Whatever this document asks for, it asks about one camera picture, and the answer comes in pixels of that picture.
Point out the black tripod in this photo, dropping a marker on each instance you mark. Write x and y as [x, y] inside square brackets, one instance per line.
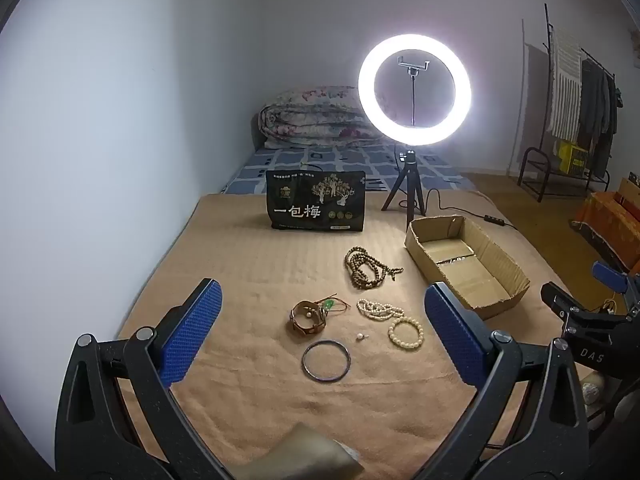
[407, 158]

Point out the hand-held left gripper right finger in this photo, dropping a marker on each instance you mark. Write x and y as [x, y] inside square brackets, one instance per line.
[455, 340]

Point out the black phone holder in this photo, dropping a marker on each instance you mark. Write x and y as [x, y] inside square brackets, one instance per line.
[414, 62]

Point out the white fringed scarf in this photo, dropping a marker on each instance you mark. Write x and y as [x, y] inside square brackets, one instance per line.
[565, 85]

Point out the dark hanging clothes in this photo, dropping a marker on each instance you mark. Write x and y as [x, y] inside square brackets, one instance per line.
[595, 105]

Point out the black clothes rack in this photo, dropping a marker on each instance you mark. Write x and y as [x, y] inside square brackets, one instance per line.
[548, 40]

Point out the small pearl stud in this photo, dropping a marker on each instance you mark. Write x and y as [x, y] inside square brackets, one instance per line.
[358, 338]

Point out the black inline light controller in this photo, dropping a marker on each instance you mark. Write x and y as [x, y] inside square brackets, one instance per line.
[492, 218]

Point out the person's left hand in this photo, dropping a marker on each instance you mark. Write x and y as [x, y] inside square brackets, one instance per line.
[300, 455]

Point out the orange cloth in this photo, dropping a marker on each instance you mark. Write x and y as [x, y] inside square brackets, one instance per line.
[610, 220]

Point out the brown cardboard carton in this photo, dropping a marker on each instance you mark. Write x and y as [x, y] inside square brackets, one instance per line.
[630, 192]

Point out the yellow crate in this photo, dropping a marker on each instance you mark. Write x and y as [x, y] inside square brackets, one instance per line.
[572, 157]

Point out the thin dark bangle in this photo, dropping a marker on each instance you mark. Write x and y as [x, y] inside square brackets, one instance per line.
[302, 361]

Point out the folded floral quilt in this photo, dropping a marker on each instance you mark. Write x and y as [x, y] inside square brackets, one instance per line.
[310, 120]

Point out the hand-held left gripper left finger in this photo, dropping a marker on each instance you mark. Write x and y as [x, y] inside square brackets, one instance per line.
[192, 332]

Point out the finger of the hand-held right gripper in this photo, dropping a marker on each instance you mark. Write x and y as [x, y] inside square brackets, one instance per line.
[560, 302]
[607, 275]

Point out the black snack bag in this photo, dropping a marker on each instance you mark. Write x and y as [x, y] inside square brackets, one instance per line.
[315, 200]

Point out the cardboard box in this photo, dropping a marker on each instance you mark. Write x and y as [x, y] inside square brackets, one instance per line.
[480, 285]

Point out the blue checked bed sheet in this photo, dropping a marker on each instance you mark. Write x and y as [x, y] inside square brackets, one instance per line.
[280, 165]

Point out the person's right hand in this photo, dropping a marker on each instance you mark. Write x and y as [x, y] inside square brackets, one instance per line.
[594, 389]

